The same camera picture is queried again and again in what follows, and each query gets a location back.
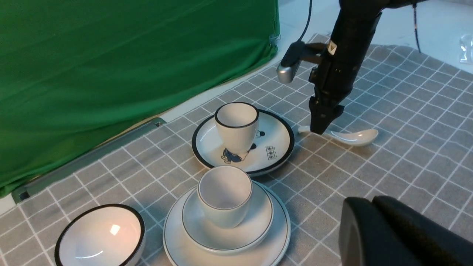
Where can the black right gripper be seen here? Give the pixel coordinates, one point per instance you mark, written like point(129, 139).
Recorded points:
point(339, 66)

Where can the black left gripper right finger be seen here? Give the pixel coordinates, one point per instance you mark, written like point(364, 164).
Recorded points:
point(430, 242)

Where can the grey checked tablecloth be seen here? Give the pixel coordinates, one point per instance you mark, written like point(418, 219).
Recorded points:
point(422, 156)

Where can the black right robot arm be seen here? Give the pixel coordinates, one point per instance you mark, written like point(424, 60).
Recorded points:
point(352, 6)

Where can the thin-rimmed white bowl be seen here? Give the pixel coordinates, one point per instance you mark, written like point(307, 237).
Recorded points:
point(250, 232)

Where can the black-rimmed white cup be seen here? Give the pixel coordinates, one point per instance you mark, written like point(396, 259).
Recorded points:
point(237, 124)

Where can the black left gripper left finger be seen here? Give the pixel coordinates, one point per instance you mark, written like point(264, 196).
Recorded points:
point(366, 239)

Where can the black-rimmed white bowl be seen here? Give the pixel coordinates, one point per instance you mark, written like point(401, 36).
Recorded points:
point(108, 235)

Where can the large white thin-rimmed plate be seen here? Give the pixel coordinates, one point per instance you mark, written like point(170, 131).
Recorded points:
point(181, 251)

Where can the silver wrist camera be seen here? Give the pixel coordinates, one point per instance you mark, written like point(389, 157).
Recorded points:
point(290, 62)

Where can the plain white ceramic spoon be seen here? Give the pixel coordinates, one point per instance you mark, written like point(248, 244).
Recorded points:
point(361, 138)

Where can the black-rimmed illustrated plate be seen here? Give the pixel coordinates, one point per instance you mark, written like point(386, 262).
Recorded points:
point(271, 148)

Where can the thin-rimmed white cup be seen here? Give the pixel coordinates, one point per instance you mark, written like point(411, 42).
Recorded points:
point(225, 192)

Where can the clear plastic object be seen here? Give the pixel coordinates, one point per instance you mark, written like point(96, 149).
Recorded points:
point(466, 49)

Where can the green backdrop cloth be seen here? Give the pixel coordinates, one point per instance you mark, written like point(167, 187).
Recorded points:
point(75, 73)

